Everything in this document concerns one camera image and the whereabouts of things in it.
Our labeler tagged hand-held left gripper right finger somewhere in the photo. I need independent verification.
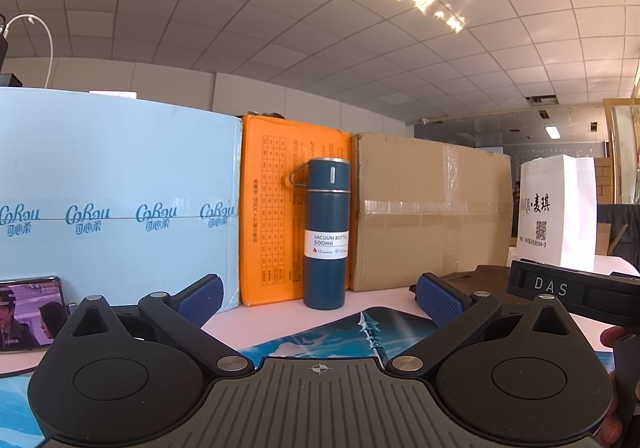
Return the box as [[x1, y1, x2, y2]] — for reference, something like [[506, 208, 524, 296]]
[[387, 272, 593, 376]]

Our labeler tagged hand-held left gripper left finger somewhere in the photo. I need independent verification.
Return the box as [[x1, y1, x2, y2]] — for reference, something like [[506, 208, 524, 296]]
[[52, 274, 256, 376]]

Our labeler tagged person's right hand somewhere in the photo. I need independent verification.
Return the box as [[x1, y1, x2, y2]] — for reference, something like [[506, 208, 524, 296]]
[[597, 325, 627, 447]]

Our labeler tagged flat brown cardboard piece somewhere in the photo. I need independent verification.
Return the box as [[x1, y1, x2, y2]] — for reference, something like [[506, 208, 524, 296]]
[[440, 264, 517, 303]]

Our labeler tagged orange cardboard box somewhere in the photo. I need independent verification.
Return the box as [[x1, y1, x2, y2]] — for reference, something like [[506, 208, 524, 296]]
[[239, 114, 354, 307]]

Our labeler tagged white paper bag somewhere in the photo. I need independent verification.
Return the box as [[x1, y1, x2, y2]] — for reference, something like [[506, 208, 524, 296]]
[[517, 154, 597, 272]]

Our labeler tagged printed blue desk mat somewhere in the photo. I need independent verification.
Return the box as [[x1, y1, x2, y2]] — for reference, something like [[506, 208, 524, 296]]
[[0, 305, 616, 448]]

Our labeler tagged brown taped cardboard box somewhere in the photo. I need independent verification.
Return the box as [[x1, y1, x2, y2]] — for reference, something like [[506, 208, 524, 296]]
[[348, 132, 515, 292]]

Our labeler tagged gold framed glass door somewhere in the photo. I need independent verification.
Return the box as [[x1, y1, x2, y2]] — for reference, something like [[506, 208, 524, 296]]
[[602, 98, 640, 205]]

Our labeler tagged dark blue vacuum bottle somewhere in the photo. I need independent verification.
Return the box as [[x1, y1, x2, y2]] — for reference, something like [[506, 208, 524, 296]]
[[289, 158, 352, 311]]

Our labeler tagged large light blue carton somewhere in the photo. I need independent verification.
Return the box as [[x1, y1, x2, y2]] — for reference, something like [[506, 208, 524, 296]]
[[0, 87, 244, 325]]

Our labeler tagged smartphone showing video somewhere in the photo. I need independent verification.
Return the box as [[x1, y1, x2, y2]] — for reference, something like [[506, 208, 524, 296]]
[[0, 276, 69, 354]]

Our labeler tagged white charging cable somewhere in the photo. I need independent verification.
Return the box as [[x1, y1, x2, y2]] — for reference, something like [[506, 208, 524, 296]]
[[2, 14, 55, 90]]

